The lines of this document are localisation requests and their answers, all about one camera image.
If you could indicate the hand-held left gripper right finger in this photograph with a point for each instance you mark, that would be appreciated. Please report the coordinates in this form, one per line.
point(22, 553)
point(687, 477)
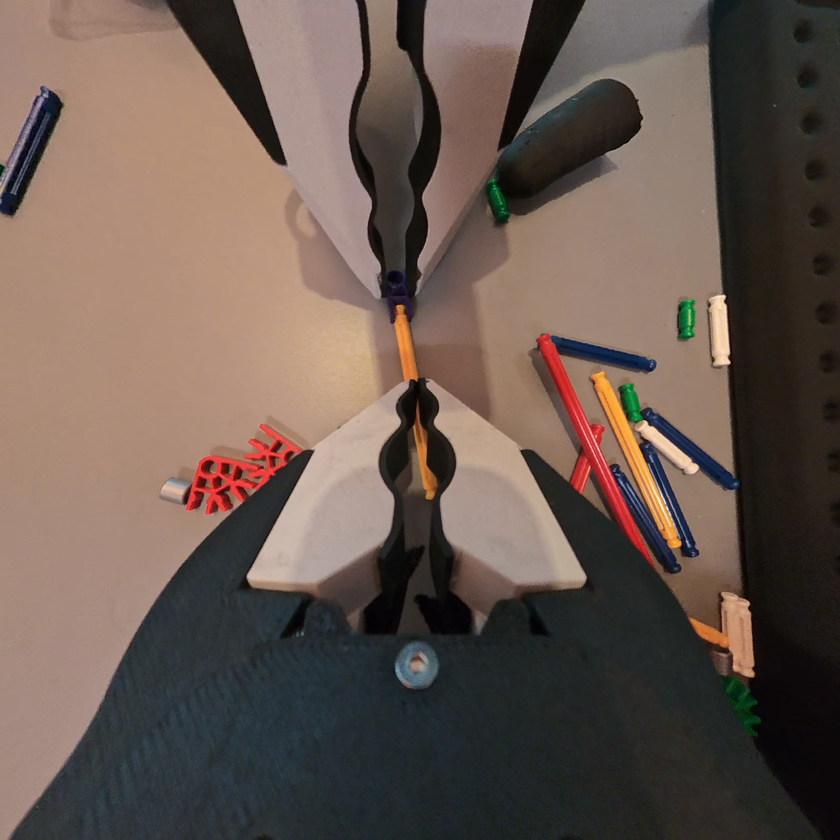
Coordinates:
point(512, 525)

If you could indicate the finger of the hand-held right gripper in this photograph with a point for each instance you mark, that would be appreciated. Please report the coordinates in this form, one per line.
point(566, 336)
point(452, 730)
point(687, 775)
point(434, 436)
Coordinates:
point(472, 98)
point(308, 98)

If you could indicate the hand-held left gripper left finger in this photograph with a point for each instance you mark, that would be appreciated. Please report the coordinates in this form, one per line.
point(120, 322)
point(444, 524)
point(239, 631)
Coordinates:
point(315, 525)

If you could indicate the yellow plastic rod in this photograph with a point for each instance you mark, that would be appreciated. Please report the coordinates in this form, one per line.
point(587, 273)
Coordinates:
point(633, 459)
point(405, 348)
point(709, 633)

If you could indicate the purple rod-end connector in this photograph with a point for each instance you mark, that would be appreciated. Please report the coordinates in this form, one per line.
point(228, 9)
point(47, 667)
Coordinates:
point(396, 292)

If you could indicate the red fan connector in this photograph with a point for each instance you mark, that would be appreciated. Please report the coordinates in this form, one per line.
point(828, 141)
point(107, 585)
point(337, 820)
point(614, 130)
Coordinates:
point(220, 485)
point(272, 453)

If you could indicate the black foam cylinder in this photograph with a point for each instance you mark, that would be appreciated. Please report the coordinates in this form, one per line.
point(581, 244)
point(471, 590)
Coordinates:
point(571, 131)

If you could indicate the short green rod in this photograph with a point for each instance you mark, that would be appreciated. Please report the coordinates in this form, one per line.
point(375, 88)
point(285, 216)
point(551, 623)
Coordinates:
point(630, 401)
point(497, 200)
point(686, 319)

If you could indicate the blue plastic rod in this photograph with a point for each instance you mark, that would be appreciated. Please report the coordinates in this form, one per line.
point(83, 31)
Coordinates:
point(646, 518)
point(669, 499)
point(604, 351)
point(705, 463)

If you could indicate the grey cylindrical spacer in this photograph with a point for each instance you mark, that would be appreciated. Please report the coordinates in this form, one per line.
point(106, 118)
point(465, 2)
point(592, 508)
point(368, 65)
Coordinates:
point(722, 663)
point(174, 491)

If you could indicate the short white rod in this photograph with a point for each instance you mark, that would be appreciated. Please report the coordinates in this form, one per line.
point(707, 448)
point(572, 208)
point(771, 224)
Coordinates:
point(719, 331)
point(666, 446)
point(748, 640)
point(732, 630)

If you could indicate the thick blue rod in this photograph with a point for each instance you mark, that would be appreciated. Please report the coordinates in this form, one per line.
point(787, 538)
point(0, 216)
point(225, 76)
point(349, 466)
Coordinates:
point(29, 151)

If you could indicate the green fan connector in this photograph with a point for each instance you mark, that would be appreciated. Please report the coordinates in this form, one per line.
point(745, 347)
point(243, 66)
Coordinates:
point(745, 709)

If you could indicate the black perforated foam strip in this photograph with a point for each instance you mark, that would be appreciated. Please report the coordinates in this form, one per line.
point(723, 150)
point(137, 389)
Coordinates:
point(787, 394)

